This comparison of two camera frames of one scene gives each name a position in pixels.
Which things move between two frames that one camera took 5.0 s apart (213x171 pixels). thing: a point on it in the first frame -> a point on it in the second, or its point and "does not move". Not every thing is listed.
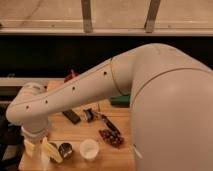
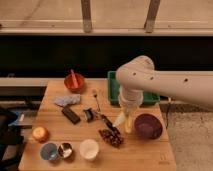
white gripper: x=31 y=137 -> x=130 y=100
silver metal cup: x=65 y=150 does not move
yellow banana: x=55 y=154 -> x=128 y=125
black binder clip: x=88 y=115 does not move
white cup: x=89 y=148 does not move
